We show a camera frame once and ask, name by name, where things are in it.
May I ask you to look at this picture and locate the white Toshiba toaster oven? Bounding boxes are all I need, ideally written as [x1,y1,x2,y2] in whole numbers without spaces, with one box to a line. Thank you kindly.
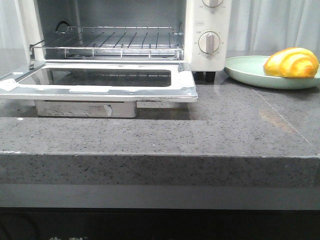
[15,0,232,83]

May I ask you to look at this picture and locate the lower oven control knob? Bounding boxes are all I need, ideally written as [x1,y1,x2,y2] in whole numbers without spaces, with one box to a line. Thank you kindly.
[198,31,220,54]

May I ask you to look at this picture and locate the wire oven rack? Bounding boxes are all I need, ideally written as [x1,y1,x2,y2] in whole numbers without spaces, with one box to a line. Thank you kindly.
[29,25,184,61]

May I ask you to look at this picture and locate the glass oven door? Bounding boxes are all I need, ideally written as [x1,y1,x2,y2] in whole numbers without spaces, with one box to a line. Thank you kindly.
[0,61,198,118]

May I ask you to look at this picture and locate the yellow bread roll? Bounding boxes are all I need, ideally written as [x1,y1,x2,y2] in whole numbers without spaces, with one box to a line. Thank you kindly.
[263,47,320,78]

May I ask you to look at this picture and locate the light green plate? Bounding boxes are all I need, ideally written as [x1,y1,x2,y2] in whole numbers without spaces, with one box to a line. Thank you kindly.
[224,55,320,90]

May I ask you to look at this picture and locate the oven control knob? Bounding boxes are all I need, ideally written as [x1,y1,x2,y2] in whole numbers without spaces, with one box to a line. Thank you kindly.
[198,31,220,54]
[202,0,223,8]

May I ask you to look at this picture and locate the upper oven control knob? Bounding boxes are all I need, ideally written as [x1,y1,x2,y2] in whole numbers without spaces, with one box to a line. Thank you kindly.
[202,0,223,8]

